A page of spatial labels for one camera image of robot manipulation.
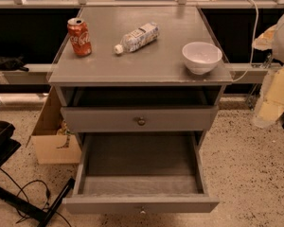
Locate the open grey lower drawer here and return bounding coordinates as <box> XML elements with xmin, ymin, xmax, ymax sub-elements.
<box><xmin>63</xmin><ymin>132</ymin><xmax>219</xmax><ymax>214</ymax></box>

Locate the red coca-cola can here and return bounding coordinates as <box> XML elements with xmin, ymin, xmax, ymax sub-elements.
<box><xmin>67</xmin><ymin>17</ymin><xmax>92</xmax><ymax>57</ymax></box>

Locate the white ceramic bowl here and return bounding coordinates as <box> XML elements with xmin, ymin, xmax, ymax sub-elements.
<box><xmin>182</xmin><ymin>42</ymin><xmax>222</xmax><ymax>75</ymax></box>

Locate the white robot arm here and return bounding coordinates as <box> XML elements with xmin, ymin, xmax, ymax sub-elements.
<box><xmin>252</xmin><ymin>14</ymin><xmax>284</xmax><ymax>128</ymax></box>

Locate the white hanging cable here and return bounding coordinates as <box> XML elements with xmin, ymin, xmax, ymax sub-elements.
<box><xmin>232</xmin><ymin>0</ymin><xmax>260</xmax><ymax>83</ymax></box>

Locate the open cardboard box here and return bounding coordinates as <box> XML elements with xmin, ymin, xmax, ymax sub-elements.
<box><xmin>31</xmin><ymin>88</ymin><xmax>81</xmax><ymax>164</ymax></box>

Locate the black chair base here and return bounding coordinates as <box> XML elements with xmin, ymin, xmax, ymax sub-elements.
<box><xmin>0</xmin><ymin>120</ymin><xmax>76</xmax><ymax>227</ymax></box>

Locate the black floor cable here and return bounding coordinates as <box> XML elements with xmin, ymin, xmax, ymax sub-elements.
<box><xmin>0</xmin><ymin>167</ymin><xmax>73</xmax><ymax>227</ymax></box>

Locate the black bag on rail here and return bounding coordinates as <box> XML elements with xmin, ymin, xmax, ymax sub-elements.
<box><xmin>0</xmin><ymin>56</ymin><xmax>29</xmax><ymax>72</ymax></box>

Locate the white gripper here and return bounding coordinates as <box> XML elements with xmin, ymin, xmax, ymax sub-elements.
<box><xmin>252</xmin><ymin>66</ymin><xmax>284</xmax><ymax>128</ymax></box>

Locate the grey wooden drawer cabinet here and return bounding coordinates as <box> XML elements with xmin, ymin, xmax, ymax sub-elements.
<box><xmin>46</xmin><ymin>5</ymin><xmax>234</xmax><ymax>216</ymax></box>

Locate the clear plastic water bottle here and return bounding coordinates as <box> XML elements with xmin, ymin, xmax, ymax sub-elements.
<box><xmin>114</xmin><ymin>22</ymin><xmax>159</xmax><ymax>55</ymax></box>

